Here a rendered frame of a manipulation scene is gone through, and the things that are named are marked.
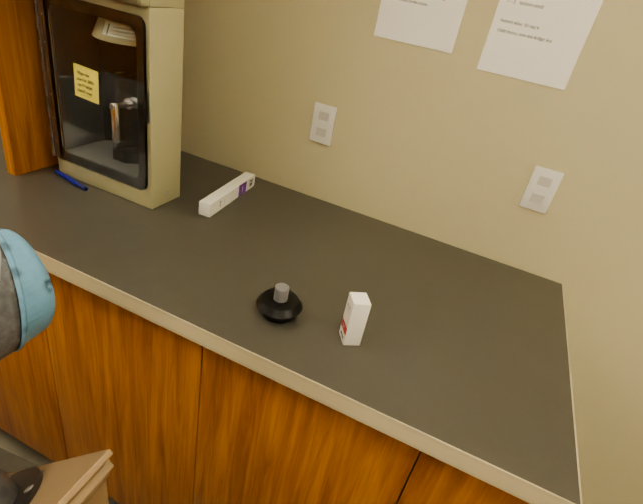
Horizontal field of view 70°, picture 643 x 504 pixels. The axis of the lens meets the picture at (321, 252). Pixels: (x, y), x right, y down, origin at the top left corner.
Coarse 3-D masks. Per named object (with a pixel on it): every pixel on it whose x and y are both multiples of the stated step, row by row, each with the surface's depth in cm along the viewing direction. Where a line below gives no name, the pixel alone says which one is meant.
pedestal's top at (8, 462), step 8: (0, 448) 58; (0, 456) 57; (8, 456) 58; (16, 456) 58; (0, 464) 57; (8, 464) 57; (16, 464) 57; (24, 464) 57; (32, 464) 57; (8, 472) 56
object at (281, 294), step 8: (272, 288) 92; (280, 288) 87; (288, 288) 88; (264, 296) 89; (272, 296) 90; (280, 296) 88; (288, 296) 91; (296, 296) 91; (264, 304) 87; (272, 304) 88; (280, 304) 88; (288, 304) 88; (296, 304) 89; (264, 312) 87; (272, 312) 86; (280, 312) 86; (288, 312) 87; (296, 312) 88; (272, 320) 88; (280, 320) 88; (288, 320) 89
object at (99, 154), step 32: (64, 0) 101; (64, 32) 104; (96, 32) 101; (128, 32) 97; (64, 64) 108; (96, 64) 104; (128, 64) 101; (64, 96) 113; (128, 96) 104; (64, 128) 117; (96, 128) 113; (128, 128) 108; (96, 160) 117; (128, 160) 113
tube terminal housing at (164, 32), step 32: (96, 0) 99; (160, 0) 96; (160, 32) 99; (160, 64) 103; (160, 96) 106; (160, 128) 110; (64, 160) 124; (160, 160) 114; (128, 192) 119; (160, 192) 119
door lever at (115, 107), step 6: (114, 102) 102; (120, 102) 103; (126, 102) 104; (132, 102) 105; (114, 108) 101; (114, 114) 102; (114, 120) 103; (114, 126) 103; (114, 132) 104; (120, 132) 105; (114, 138) 105; (120, 138) 106
